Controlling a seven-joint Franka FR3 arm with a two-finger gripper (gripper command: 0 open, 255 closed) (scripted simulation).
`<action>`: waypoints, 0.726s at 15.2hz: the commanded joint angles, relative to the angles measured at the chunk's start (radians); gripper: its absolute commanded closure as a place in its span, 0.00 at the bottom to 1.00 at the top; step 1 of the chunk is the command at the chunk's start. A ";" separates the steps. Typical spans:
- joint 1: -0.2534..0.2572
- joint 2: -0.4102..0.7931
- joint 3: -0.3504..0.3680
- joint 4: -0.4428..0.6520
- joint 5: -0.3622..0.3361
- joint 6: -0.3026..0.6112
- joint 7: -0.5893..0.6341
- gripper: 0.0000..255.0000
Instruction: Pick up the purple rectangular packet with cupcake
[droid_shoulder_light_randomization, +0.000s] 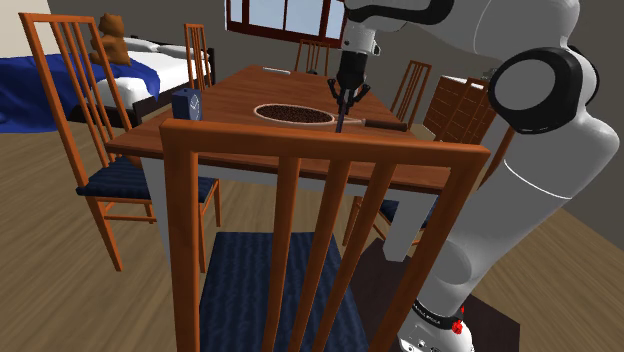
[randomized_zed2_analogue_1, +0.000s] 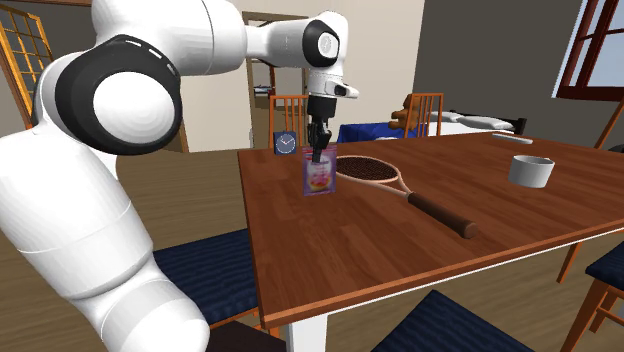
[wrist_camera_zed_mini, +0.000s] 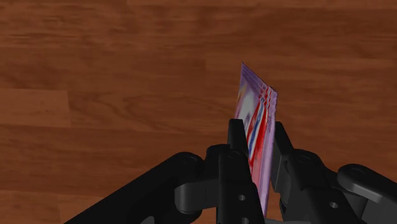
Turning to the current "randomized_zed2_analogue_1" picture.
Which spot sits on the blue square clock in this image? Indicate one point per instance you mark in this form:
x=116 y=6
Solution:
x=284 y=143

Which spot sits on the brown teddy bear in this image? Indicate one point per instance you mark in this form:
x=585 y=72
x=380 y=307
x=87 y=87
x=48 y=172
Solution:
x=403 y=117

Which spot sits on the wooden doorway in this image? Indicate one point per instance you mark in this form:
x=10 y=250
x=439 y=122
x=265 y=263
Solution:
x=261 y=107

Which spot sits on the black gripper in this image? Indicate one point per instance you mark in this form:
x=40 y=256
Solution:
x=322 y=108

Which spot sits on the orange lattice window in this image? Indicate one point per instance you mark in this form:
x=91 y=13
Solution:
x=22 y=53

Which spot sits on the white round bowl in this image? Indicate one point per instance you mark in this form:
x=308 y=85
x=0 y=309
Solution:
x=530 y=174

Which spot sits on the blue cushioned wooden chair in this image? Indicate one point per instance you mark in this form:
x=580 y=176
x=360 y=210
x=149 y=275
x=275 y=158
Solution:
x=613 y=124
x=438 y=326
x=607 y=273
x=214 y=278

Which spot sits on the bed with blue blanket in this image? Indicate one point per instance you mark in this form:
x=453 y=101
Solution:
x=468 y=124

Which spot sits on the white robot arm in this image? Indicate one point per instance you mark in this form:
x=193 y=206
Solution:
x=73 y=204

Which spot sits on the purple food box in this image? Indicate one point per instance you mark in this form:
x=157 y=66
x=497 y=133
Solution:
x=319 y=181

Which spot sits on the orange wooden chair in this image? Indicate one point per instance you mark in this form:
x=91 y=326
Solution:
x=431 y=114
x=288 y=117

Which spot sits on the wooden dining table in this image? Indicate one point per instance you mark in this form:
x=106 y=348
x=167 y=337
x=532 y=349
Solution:
x=370 y=244

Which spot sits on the red framed window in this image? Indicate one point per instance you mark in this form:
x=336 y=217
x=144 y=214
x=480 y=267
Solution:
x=592 y=53

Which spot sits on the dark robot stand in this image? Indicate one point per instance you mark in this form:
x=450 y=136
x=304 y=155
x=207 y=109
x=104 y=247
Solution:
x=244 y=339

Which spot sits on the brown tennis racket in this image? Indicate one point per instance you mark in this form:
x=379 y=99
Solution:
x=431 y=207

